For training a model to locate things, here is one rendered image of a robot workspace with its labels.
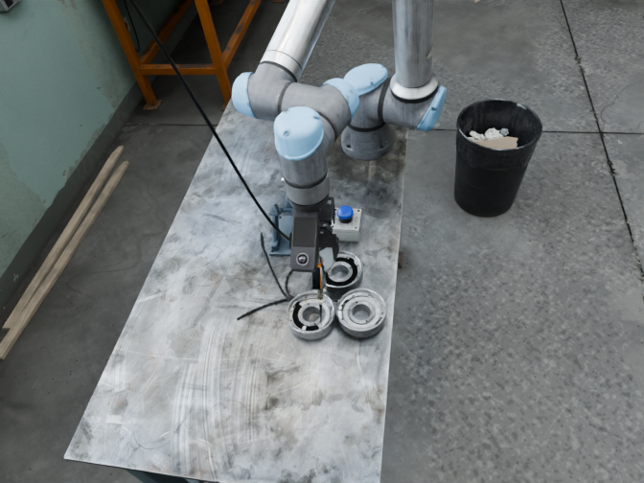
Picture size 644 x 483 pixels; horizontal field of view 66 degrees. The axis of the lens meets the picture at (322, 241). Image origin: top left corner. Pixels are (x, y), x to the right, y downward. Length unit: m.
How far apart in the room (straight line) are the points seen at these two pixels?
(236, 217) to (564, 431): 1.29
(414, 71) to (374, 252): 0.43
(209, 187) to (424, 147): 1.53
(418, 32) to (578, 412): 1.37
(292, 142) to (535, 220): 1.79
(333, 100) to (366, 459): 0.63
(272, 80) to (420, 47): 0.40
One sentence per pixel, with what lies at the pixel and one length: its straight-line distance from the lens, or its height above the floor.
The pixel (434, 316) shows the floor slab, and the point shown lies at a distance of 2.03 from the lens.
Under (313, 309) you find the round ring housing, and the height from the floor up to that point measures 0.82.
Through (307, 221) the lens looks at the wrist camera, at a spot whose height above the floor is 1.10.
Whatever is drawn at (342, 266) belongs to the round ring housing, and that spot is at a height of 0.82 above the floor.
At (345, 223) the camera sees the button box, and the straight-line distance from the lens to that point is 1.19.
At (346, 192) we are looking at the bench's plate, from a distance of 1.33.
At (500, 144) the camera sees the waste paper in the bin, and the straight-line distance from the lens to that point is 2.22.
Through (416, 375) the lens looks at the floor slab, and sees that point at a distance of 1.91.
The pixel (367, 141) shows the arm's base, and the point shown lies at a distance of 1.39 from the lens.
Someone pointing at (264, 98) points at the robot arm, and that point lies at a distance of 0.89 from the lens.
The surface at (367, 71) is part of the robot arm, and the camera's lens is 1.35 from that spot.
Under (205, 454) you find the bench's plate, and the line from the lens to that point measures 1.03.
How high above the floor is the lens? 1.73
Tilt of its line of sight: 50 degrees down
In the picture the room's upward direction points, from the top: 9 degrees counter-clockwise
